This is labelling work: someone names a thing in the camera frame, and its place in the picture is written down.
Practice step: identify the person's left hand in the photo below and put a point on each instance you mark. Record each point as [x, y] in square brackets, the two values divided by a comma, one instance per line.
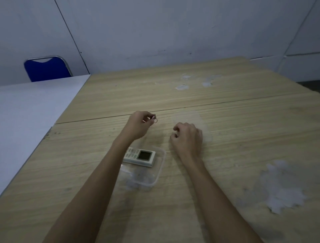
[136, 125]

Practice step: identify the person's right hand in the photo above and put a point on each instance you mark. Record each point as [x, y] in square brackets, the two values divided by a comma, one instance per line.
[188, 140]

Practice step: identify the person's right fingers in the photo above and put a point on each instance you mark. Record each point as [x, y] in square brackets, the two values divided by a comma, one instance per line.
[176, 132]

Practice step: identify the person's left fingers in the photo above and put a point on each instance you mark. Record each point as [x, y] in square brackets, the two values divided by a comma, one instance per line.
[147, 117]

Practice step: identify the person's left forearm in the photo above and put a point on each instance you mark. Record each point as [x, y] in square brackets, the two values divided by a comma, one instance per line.
[92, 195]

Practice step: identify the person's right forearm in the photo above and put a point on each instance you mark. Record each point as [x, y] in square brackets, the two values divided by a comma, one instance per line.
[215, 200]

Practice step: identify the white remote control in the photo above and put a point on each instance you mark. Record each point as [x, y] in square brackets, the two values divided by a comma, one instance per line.
[140, 157]

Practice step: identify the clear plastic container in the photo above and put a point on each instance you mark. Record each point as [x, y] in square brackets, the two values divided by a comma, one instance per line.
[145, 172]

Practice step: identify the blue chair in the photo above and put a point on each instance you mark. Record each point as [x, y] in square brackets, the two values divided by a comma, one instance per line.
[47, 68]

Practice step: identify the white table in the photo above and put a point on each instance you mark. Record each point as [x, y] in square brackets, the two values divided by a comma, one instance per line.
[30, 120]

